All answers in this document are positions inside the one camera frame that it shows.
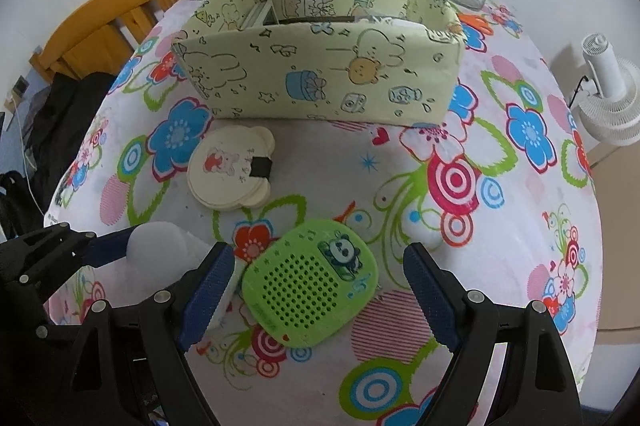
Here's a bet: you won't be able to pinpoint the white 45W charger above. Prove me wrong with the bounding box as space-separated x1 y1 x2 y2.
205 257 247 332

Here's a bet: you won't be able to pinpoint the cream bear compact mirror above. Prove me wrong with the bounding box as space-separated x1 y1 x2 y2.
186 125 276 212

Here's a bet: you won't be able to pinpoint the black clothing on chair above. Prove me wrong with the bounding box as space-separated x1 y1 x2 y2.
1 72 115 238

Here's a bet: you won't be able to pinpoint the floral tablecloth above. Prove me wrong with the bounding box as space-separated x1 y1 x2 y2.
46 0 603 425

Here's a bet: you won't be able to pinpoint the wooden chair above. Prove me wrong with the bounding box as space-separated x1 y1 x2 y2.
29 0 178 82

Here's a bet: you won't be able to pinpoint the white standing fan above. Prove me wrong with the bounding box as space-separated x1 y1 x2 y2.
568 33 639 146

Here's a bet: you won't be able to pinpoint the yellow patterned storage box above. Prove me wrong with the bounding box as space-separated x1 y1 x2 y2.
172 0 465 126

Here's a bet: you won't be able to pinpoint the orange handled scissors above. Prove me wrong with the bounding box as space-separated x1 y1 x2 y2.
458 12 494 36

